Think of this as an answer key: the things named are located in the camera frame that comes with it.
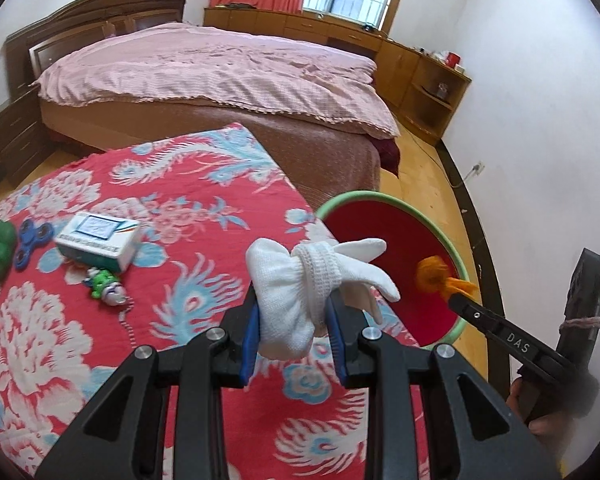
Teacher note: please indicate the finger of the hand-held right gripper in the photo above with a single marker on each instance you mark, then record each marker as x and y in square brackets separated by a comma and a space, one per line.
[510, 337]

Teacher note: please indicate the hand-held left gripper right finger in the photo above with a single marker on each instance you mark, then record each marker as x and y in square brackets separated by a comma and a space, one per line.
[336, 347]

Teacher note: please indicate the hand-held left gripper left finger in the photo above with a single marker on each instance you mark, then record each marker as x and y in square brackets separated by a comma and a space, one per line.
[250, 345]

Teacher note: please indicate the white glove bundle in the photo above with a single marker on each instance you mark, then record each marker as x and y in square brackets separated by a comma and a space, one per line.
[280, 310]

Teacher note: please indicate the orange mesh wrapper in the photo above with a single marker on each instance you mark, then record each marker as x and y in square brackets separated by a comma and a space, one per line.
[432, 275]

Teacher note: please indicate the red basin with green rim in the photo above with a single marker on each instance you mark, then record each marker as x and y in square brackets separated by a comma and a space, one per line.
[380, 220]

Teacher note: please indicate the person's right hand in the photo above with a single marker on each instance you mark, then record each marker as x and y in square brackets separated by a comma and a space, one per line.
[545, 432]

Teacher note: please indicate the small green white toy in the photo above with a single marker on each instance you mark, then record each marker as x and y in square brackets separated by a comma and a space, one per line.
[105, 287]

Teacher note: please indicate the red floral printed blanket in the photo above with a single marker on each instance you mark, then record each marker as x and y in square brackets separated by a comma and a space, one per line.
[80, 390]

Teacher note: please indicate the white and green box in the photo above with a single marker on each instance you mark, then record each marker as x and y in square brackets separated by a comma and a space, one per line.
[100, 240]

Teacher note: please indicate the dark red cloth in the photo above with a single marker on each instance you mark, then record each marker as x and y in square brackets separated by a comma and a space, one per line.
[389, 157]

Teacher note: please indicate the brown bed sheet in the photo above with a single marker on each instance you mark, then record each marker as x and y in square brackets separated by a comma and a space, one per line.
[305, 150]

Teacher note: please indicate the blue fidget spinner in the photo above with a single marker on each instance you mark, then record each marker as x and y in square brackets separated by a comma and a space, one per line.
[32, 242]

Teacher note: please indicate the glass jar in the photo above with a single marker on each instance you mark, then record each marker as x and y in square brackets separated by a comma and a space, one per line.
[441, 90]

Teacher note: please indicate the red box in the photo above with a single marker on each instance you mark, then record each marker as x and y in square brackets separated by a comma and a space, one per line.
[452, 59]

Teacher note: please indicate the pink checked bedspread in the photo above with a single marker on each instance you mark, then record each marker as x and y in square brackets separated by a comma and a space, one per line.
[205, 70]

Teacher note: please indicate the dark wooden nightstand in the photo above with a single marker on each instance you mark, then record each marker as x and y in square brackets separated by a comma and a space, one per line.
[10, 135]

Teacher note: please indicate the dark wooden bed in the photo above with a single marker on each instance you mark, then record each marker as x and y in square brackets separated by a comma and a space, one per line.
[95, 20]

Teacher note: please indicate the white wall socket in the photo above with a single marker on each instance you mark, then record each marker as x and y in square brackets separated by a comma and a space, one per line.
[478, 168]

